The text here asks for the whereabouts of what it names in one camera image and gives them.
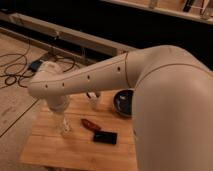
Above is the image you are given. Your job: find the clear plastic bottle white cap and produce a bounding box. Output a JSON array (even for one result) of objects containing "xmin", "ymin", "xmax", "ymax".
[{"xmin": 53, "ymin": 114, "xmax": 71, "ymax": 136}]

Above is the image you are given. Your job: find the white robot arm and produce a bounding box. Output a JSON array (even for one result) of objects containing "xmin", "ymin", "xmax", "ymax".
[{"xmin": 28, "ymin": 45, "xmax": 213, "ymax": 171}]

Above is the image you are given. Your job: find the reddish brown oblong object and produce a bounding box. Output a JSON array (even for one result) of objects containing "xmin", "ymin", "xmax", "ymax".
[{"xmin": 81, "ymin": 119, "xmax": 101, "ymax": 132}]

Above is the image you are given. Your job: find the white cup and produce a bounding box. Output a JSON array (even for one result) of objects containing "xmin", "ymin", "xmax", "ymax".
[{"xmin": 86, "ymin": 92, "xmax": 101, "ymax": 109}]

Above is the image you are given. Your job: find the blue power adapter box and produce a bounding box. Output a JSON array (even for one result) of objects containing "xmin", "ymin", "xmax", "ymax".
[{"xmin": 28, "ymin": 60, "xmax": 42, "ymax": 72}]

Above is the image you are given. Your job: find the black rectangular block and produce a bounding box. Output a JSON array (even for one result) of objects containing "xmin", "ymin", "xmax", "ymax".
[{"xmin": 93, "ymin": 131, "xmax": 117, "ymax": 145}]

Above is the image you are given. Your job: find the dark blue bowl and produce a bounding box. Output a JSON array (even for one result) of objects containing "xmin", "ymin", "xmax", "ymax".
[{"xmin": 113, "ymin": 89, "xmax": 133, "ymax": 118}]

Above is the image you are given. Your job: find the long wooden beam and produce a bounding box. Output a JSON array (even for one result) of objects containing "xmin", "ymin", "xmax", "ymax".
[{"xmin": 0, "ymin": 12, "xmax": 135, "ymax": 56}]

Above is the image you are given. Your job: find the black floor cable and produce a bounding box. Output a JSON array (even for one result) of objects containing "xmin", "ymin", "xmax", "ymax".
[{"xmin": 0, "ymin": 39, "xmax": 82, "ymax": 89}]

